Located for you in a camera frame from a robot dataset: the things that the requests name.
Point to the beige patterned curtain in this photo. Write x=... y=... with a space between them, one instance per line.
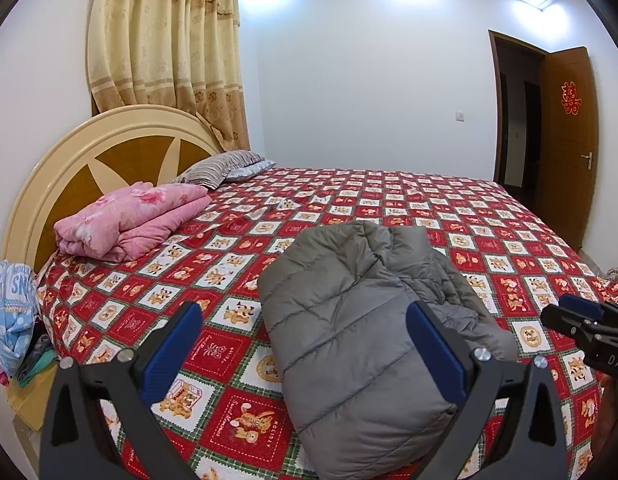
x=164 y=50

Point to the dark brown door frame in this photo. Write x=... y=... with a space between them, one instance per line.
x=499 y=110

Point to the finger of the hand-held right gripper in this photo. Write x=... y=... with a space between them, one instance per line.
x=581 y=306
x=564 y=317

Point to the red printed bedspread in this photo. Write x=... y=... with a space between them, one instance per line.
x=214 y=270

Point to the folded pink floral quilt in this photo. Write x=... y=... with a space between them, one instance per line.
x=129 y=215

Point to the striped pillow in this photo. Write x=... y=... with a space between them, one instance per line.
x=219 y=167

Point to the crumpled cloth on floor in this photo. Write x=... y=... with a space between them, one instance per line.
x=616 y=275

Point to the cream and brown headboard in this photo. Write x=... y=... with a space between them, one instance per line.
x=124 y=160

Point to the grey-blue pillow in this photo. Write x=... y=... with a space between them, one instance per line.
x=254 y=170

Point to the red paper door decoration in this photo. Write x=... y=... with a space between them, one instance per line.
x=570 y=97

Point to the grey puffer jacket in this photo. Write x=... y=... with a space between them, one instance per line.
x=349 y=310

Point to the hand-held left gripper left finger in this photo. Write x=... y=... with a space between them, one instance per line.
x=174 y=347

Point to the blue printed cloth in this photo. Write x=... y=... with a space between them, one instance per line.
x=14 y=310

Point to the green cloth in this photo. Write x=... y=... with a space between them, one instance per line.
x=39 y=365

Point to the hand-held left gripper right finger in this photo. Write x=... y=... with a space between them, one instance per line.
x=434 y=350

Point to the brown wooden door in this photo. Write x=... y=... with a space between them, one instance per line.
x=569 y=175

